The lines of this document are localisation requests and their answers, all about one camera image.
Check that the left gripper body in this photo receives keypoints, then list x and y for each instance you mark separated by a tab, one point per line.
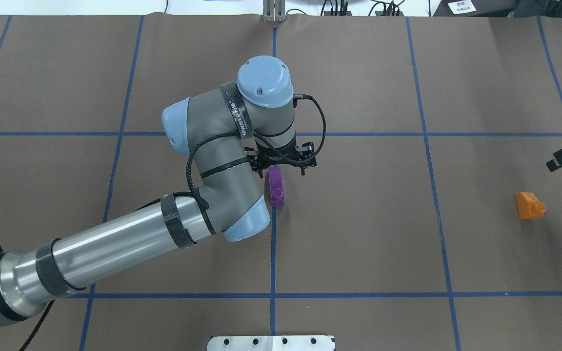
281	156

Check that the purple trapezoid block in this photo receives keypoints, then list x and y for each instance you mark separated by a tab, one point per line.
275	186

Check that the orange trapezoid block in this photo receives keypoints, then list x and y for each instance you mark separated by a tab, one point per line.
529	206

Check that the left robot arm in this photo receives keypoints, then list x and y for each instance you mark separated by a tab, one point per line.
227	135

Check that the aluminium frame post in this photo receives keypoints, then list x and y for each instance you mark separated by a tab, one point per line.
274	11

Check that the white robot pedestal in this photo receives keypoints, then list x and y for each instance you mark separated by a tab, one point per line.
272	343

